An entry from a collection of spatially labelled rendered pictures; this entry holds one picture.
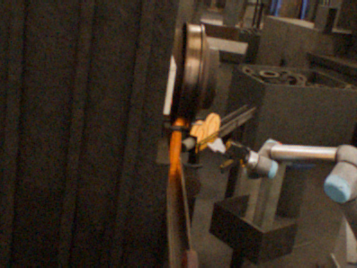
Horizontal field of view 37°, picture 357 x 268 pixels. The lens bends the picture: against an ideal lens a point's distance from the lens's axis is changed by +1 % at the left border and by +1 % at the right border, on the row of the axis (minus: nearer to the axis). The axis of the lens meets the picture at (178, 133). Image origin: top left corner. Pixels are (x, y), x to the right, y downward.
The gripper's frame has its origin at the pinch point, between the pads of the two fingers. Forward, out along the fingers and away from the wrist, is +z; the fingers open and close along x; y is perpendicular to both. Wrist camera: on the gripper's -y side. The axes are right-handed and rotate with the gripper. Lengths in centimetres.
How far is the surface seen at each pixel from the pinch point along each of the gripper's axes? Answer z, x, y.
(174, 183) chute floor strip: 13.3, 28.2, -14.7
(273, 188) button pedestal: -63, -51, -22
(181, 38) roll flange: 39, 23, 44
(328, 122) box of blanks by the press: -140, -201, 11
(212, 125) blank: -8.2, -46.6, -0.1
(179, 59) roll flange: 36, 31, 37
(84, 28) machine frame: 74, 65, 37
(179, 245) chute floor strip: 11, 73, -20
